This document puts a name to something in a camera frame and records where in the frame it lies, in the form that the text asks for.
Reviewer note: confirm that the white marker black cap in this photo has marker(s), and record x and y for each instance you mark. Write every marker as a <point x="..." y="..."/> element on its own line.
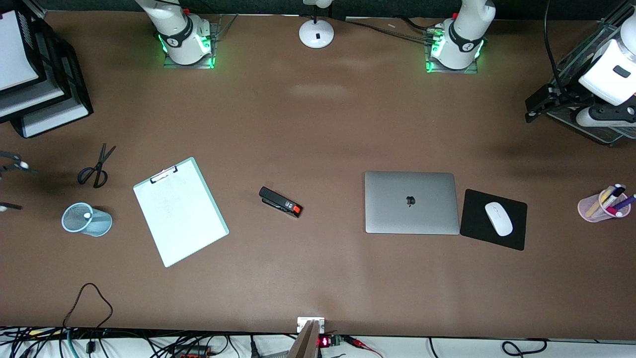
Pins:
<point x="616" y="193"/>

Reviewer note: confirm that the white round lamp stand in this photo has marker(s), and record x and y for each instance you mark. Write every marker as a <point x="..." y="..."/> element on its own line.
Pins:
<point x="316" y="34"/>

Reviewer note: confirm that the black stacked document tray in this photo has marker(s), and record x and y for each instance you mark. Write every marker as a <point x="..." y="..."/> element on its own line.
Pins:
<point x="49" y="117"/>

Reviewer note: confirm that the silver laptop computer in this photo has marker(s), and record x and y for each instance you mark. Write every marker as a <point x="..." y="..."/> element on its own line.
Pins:
<point x="397" y="214"/>

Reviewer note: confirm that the white paper sheet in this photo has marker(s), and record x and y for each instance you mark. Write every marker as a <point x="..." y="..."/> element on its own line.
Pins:
<point x="179" y="219"/>

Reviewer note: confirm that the mint green clipboard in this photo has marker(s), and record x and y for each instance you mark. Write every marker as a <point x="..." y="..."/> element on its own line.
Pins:
<point x="163" y="175"/>

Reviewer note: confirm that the black stapler red tip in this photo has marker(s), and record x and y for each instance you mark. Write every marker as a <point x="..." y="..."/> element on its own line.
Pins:
<point x="278" y="201"/>

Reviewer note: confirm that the grey upright post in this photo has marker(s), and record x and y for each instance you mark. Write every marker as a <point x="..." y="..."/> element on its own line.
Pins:
<point x="304" y="343"/>

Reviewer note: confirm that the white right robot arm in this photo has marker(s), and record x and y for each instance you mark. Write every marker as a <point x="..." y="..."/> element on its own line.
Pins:
<point x="181" y="35"/>

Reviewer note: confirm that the black mouse pad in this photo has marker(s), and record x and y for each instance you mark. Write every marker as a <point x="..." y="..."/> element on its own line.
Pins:
<point x="516" y="233"/>

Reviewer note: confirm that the black scissors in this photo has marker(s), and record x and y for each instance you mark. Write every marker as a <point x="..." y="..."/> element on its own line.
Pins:
<point x="101" y="166"/>

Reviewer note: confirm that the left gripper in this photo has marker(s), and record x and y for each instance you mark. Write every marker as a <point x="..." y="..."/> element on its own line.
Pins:
<point x="567" y="96"/>

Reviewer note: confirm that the magenta marker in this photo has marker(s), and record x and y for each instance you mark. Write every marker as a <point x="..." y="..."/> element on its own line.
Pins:
<point x="615" y="212"/>

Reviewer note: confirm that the purple marker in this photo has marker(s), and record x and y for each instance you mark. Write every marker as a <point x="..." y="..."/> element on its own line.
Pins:
<point x="627" y="201"/>

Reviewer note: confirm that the yellow highlighter pen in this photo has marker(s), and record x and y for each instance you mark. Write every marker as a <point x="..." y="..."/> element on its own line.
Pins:
<point x="598" y="201"/>

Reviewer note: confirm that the grey metal mesh tray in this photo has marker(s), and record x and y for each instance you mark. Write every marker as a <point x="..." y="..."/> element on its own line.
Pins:
<point x="603" y="134"/>

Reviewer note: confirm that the small white box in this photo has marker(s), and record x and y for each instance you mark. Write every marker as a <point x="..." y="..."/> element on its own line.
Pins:
<point x="303" y="323"/>

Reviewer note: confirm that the pink mesh pen cup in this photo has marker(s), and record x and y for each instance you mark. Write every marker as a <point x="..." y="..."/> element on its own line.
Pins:
<point x="586" y="211"/>

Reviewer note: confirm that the red LED display module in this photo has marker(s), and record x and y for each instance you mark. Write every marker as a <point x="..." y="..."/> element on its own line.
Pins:
<point x="325" y="341"/>

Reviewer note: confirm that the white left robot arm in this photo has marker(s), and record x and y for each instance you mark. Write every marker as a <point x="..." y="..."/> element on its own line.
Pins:
<point x="464" y="35"/>

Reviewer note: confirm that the white paper stack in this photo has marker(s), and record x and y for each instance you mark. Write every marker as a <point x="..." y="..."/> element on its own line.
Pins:
<point x="15" y="54"/>

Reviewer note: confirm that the white computer mouse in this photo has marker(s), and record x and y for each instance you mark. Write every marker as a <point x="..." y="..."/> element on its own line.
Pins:
<point x="498" y="219"/>

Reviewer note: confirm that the blue mesh pen cup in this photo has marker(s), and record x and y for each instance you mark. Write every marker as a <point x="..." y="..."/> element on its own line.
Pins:
<point x="102" y="223"/>

